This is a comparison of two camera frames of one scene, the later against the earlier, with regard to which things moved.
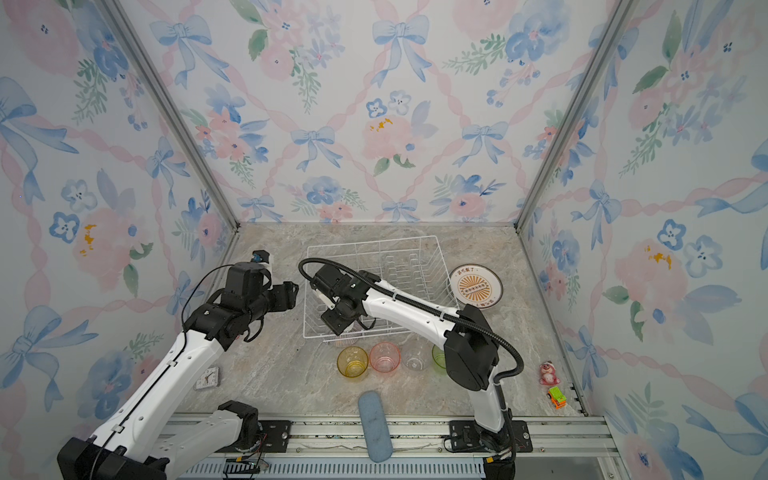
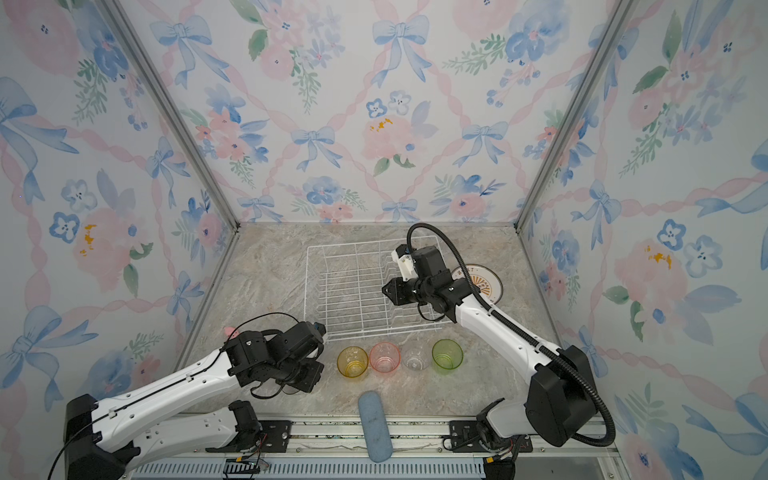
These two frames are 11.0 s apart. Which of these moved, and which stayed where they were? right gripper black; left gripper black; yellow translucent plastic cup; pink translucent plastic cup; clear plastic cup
Moved: left gripper black; right gripper black
Stayed: clear plastic cup; yellow translucent plastic cup; pink translucent plastic cup
